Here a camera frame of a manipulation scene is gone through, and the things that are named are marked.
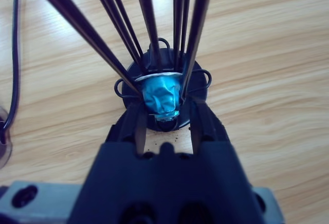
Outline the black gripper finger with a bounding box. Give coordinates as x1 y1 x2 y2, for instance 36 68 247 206
189 100 231 155
105 102 148 155

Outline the blue foil coffee capsule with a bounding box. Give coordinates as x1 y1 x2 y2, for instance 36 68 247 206
136 71 182 122

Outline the black capsule holder with rods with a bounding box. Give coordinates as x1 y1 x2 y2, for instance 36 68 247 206
25 0 218 134

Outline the black power cable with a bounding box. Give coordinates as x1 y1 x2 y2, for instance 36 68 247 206
0 0 22 132

